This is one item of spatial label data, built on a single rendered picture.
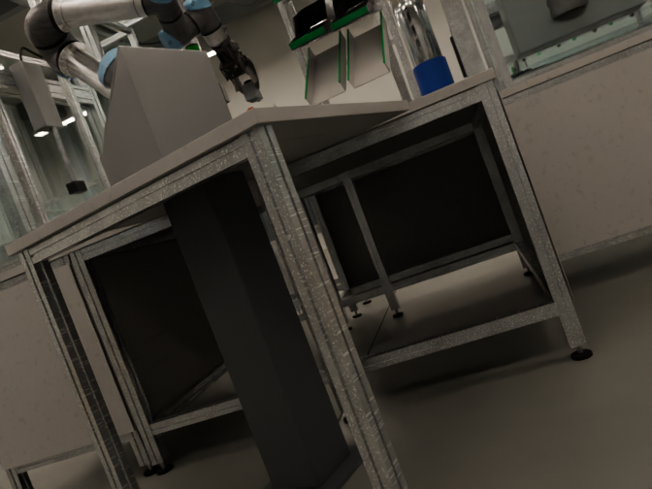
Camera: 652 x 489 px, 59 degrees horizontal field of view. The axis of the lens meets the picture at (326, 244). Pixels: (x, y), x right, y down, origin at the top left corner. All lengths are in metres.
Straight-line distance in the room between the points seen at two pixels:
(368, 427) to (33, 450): 1.64
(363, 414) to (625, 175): 1.68
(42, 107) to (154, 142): 1.52
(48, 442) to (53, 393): 0.20
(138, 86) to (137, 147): 0.14
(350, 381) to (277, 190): 0.37
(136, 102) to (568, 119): 1.66
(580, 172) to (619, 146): 0.16
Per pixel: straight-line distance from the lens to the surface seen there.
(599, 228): 2.51
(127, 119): 1.44
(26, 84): 2.90
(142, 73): 1.44
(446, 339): 1.79
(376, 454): 1.15
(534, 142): 2.46
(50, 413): 2.41
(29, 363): 2.40
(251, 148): 1.08
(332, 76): 2.01
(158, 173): 1.23
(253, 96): 2.07
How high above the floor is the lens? 0.63
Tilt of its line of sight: 2 degrees down
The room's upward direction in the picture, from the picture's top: 21 degrees counter-clockwise
